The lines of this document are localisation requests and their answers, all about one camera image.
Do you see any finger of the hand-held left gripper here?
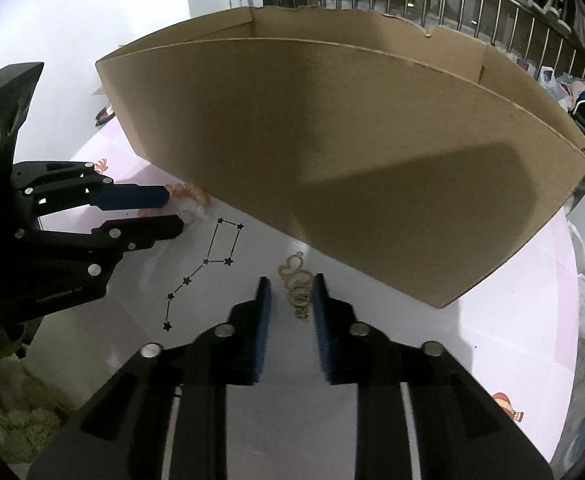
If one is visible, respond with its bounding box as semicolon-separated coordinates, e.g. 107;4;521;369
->
16;214;186;279
12;160;169;217

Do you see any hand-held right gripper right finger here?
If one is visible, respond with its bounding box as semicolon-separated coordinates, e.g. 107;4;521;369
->
312;272;555;480

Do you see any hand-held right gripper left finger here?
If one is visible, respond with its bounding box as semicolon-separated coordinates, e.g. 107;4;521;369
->
26;276;272;480

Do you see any gold ring necklace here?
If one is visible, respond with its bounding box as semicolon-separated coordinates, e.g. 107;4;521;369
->
278;252;315;322

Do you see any pink bead bracelet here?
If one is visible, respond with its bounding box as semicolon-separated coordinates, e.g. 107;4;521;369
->
166;184;212;223

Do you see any brown cardboard box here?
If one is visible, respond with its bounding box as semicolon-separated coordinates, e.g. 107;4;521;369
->
95;6;585;309

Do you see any person's fuzzy green clothing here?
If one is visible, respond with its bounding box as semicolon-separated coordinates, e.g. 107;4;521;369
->
0;330;73;466

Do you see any white plastic bag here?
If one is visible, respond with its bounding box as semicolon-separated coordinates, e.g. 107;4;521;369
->
539;67;580;111

